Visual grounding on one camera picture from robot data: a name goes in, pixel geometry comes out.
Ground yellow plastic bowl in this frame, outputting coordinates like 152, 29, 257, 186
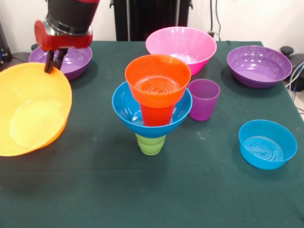
0, 62, 73, 157

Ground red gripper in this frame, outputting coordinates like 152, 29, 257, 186
34, 20, 94, 74

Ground black device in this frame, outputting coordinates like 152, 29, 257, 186
0, 22, 12, 64

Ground grey wall cable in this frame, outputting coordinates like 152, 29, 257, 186
215, 0, 222, 38

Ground dark green table cloth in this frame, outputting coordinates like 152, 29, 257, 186
0, 40, 304, 228

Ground white cable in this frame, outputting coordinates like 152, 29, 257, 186
285, 61, 304, 89

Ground low blue plastic bowl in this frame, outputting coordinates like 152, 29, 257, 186
238, 119, 298, 170

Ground blue cable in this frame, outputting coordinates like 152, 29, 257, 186
291, 60, 304, 93

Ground green plastic cup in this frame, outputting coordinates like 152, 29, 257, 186
134, 132, 167, 156

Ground purple plastic bowl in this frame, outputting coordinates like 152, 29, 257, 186
226, 45, 293, 89
28, 46, 93, 81

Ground pink plastic bowl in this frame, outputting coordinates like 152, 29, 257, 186
145, 26, 218, 77

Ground purple plastic cup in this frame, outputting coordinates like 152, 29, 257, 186
189, 78, 221, 122

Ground orange plastic cup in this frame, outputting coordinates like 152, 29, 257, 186
140, 104, 176, 127

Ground deep blue plastic bowl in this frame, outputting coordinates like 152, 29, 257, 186
112, 81, 193, 139

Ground orange plastic bowl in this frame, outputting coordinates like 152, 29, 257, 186
124, 54, 192, 108

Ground black round knob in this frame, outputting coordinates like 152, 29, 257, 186
280, 46, 295, 57

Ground black wall cable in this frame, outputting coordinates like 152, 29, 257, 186
209, 0, 214, 33

